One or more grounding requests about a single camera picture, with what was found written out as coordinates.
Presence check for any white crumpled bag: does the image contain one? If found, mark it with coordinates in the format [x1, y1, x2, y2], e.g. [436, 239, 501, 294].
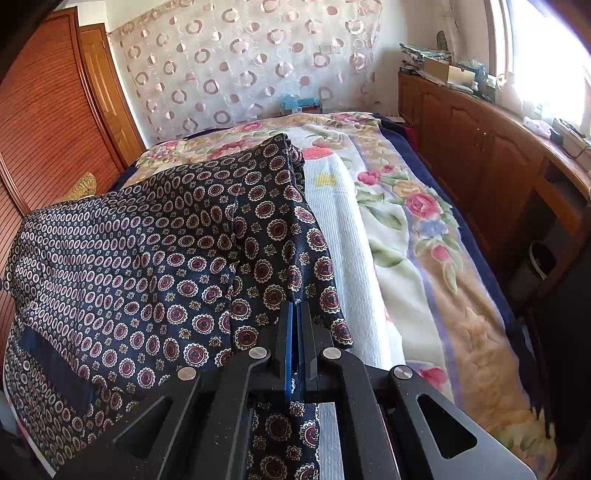
[521, 116, 553, 137]

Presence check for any cardboard box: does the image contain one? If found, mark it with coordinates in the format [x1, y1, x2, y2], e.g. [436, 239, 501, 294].
[422, 56, 476, 86]

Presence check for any long wooden cabinet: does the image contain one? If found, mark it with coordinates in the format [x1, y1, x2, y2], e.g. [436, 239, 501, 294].
[397, 68, 591, 298]

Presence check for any teal box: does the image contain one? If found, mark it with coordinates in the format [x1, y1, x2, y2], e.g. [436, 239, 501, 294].
[279, 92, 320, 116]

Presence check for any navy patterned blouse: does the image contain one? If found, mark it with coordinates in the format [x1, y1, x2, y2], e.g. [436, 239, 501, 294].
[2, 133, 355, 480]

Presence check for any sheer circle-patterned curtain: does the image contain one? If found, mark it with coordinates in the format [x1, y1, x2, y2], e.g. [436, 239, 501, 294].
[108, 0, 385, 147]

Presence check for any stack of folded fabric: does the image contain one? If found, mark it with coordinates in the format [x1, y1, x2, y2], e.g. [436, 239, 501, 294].
[399, 42, 456, 64]

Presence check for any wooden slatted wardrobe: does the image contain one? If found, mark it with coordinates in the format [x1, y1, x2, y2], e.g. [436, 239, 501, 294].
[0, 6, 147, 354]

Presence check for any wooden framed window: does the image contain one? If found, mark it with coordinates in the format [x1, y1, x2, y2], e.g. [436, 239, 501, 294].
[484, 0, 591, 139]

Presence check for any floral blanket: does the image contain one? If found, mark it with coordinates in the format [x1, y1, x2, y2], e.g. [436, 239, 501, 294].
[135, 113, 557, 468]

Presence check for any white power strip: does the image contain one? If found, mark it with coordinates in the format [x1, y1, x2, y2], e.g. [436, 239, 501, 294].
[551, 117, 591, 160]

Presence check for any stack of folded clothes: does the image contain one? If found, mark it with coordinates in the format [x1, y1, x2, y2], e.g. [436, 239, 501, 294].
[57, 172, 100, 204]

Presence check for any dark chair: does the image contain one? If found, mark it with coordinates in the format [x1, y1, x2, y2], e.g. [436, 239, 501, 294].
[529, 258, 591, 480]

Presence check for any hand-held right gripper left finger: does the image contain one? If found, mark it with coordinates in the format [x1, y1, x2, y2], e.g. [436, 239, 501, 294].
[55, 302, 296, 480]

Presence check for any beige window curtain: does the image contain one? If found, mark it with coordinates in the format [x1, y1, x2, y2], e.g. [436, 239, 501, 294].
[434, 0, 491, 61]

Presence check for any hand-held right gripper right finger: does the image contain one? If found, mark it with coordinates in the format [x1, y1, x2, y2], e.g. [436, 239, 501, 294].
[298, 302, 539, 480]

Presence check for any navy blue bedsheet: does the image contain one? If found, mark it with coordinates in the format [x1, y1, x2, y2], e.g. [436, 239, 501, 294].
[369, 113, 536, 374]

